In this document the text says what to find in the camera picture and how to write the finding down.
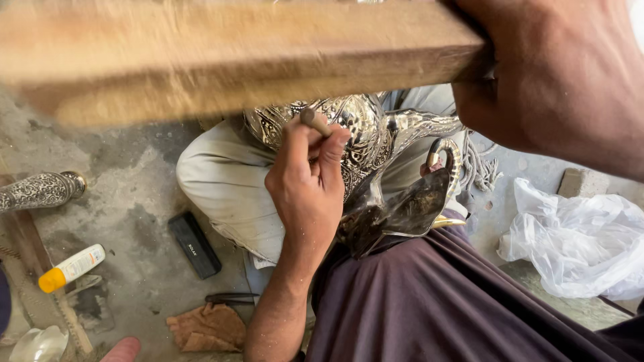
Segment person's right hand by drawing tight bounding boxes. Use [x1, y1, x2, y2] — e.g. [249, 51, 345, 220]
[440, 0, 633, 170]

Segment person's left hand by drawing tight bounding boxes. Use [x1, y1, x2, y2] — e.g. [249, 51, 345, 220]
[264, 121, 353, 255]

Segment metal punch chisel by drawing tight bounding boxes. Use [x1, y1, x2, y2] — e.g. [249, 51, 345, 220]
[300, 108, 333, 138]

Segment wooden mallet block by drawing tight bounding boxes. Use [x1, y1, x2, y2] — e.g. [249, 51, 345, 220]
[0, 0, 493, 127]

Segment engraved silver teapot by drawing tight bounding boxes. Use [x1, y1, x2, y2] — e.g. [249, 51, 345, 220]
[244, 93, 469, 260]

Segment grey stone brick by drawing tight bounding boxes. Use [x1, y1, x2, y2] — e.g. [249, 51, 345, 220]
[557, 167, 610, 199]

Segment clear plastic bag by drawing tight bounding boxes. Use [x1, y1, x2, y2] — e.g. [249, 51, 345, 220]
[496, 177, 644, 301]

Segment person's dark brown tunic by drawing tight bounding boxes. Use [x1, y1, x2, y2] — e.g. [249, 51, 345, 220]
[304, 215, 644, 362]

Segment person's light grey trousers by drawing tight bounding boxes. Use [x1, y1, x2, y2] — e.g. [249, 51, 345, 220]
[175, 84, 470, 302]

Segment black metal hand tool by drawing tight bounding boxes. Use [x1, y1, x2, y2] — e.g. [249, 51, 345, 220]
[205, 293, 260, 306]

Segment black rectangular case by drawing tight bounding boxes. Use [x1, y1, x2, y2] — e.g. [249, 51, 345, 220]
[168, 210, 222, 280]

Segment brown cloth rag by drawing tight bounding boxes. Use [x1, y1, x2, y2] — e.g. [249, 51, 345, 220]
[166, 303, 248, 353]

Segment white bottle with yellow cap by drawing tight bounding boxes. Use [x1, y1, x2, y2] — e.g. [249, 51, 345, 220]
[38, 244, 107, 294]

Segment engraved silver vase stem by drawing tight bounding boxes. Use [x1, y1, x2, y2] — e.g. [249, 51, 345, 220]
[0, 171, 88, 215]

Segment worn wooden plank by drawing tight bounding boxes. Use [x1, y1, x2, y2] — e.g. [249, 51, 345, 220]
[0, 173, 95, 356]

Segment shiny silver metal piece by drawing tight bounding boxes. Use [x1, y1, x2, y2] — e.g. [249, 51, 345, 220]
[8, 325, 69, 362]

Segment dark blue cloth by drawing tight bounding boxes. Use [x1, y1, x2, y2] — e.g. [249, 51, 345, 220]
[0, 266, 12, 336]

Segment frayed white rope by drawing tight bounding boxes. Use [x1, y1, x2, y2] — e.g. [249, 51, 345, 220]
[460, 130, 504, 193]

